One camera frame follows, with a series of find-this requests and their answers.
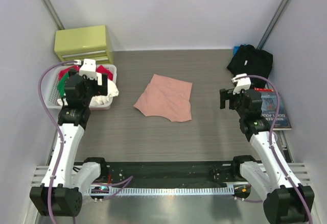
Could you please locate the white plastic basket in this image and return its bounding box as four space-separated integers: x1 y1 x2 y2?
42 64 117 110

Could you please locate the black t-shirt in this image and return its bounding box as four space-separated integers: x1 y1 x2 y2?
227 45 273 79

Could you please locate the blue garment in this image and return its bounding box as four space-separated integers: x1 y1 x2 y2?
233 45 240 55

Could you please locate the pink printed t-shirt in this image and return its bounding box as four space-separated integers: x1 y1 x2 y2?
133 74 193 122

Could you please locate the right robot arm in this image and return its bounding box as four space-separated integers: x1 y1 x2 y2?
219 89 315 223

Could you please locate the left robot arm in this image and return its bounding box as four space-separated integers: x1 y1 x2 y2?
30 72 108 220

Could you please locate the white t-shirt in basket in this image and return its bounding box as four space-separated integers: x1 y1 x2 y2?
57 80 119 108

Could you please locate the dark blue book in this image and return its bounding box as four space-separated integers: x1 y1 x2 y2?
261 92 292 131

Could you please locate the red green garment in basket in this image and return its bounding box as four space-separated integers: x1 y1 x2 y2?
57 65 116 97

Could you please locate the yellow-green drawer box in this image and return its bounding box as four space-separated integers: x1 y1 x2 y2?
54 25 114 64

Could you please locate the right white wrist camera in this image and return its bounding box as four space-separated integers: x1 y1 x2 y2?
231 73 251 95

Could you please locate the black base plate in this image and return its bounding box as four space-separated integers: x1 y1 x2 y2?
97 161 247 189

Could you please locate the right aluminium corner post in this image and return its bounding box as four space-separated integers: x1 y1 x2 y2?
256 0 291 49

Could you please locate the aluminium corner post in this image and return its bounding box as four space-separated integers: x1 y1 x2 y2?
41 0 65 30
256 0 291 49

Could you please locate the aluminium frame rail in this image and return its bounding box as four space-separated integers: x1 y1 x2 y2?
30 163 311 187

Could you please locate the left aluminium corner post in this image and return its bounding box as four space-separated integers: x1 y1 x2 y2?
41 0 65 30

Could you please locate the slotted cable duct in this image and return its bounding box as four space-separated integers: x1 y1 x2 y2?
87 185 235 197

